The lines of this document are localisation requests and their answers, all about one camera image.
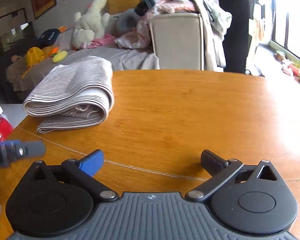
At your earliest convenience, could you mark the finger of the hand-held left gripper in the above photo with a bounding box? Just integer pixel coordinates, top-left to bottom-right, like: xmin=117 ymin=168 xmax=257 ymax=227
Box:
xmin=0 ymin=141 xmax=47 ymax=161

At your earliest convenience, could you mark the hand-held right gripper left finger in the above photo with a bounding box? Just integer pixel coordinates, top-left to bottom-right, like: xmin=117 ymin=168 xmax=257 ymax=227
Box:
xmin=27 ymin=149 xmax=118 ymax=202

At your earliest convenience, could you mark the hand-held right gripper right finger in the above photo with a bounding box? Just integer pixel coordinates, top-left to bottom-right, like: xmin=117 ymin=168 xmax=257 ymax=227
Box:
xmin=185 ymin=150 xmax=278 ymax=202

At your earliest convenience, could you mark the grey striped sweater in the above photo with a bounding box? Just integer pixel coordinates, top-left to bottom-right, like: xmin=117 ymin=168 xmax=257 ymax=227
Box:
xmin=22 ymin=56 xmax=115 ymax=134

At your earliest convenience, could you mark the red object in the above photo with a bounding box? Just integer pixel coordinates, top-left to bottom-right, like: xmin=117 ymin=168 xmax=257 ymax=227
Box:
xmin=0 ymin=116 xmax=14 ymax=143

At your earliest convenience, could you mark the yellow plush toy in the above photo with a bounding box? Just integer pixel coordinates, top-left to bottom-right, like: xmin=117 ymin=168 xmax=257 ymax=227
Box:
xmin=21 ymin=47 xmax=45 ymax=77

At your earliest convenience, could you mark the yellow-green plush toy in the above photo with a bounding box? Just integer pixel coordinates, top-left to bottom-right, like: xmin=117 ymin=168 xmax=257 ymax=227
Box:
xmin=52 ymin=51 xmax=68 ymax=63

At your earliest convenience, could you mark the orange plush toy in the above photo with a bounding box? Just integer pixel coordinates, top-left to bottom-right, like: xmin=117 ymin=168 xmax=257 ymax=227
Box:
xmin=44 ymin=45 xmax=60 ymax=57

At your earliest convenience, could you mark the grey covered sofa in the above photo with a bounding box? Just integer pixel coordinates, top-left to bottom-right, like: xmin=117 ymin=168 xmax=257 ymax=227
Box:
xmin=6 ymin=0 xmax=160 ymax=100

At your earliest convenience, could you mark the black cap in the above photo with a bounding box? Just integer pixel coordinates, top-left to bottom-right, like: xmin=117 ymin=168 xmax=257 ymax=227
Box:
xmin=37 ymin=29 xmax=60 ymax=48

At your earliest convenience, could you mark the glass cabinet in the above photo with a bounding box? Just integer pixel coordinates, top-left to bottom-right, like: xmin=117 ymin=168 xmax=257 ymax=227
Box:
xmin=0 ymin=7 xmax=37 ymax=53

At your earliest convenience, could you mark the pink cloth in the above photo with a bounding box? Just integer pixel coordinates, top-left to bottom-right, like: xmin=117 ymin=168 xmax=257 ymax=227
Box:
xmin=84 ymin=34 xmax=117 ymax=49

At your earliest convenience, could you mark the beige armchair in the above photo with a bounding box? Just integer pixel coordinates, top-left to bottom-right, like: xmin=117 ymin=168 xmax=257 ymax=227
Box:
xmin=149 ymin=12 xmax=205 ymax=71

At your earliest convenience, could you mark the white floral sheet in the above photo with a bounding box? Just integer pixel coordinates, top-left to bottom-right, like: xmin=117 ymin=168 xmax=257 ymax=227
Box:
xmin=114 ymin=12 xmax=155 ymax=50

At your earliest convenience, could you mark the dark curtain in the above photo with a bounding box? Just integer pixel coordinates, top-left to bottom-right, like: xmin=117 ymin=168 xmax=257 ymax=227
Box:
xmin=216 ymin=0 xmax=250 ymax=73

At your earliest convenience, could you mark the hanging beige towel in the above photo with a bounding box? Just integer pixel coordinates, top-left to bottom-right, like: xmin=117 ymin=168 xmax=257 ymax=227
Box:
xmin=254 ymin=17 xmax=267 ymax=43

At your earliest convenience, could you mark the white plush toy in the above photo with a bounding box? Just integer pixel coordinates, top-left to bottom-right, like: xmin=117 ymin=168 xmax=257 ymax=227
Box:
xmin=72 ymin=0 xmax=111 ymax=50

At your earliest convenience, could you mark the pale green garment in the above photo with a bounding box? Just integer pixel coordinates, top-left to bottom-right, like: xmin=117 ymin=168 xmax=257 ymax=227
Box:
xmin=190 ymin=0 xmax=232 ymax=34

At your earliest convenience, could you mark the grey neck pillow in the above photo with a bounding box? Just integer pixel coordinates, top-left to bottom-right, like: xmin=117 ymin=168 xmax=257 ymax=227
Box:
xmin=111 ymin=9 xmax=140 ymax=34

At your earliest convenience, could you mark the pink garment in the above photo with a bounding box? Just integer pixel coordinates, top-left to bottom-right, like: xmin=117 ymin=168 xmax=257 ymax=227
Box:
xmin=154 ymin=0 xmax=198 ymax=14

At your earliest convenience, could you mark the yellow cushion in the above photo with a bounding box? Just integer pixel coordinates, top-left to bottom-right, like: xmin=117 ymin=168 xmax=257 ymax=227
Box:
xmin=107 ymin=0 xmax=140 ymax=14

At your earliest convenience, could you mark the black garment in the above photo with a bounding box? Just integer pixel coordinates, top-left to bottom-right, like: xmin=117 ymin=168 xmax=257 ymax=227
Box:
xmin=134 ymin=0 xmax=157 ymax=17

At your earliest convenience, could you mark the black window frame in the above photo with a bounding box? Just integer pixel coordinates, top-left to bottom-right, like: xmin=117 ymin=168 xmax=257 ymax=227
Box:
xmin=270 ymin=0 xmax=300 ymax=68

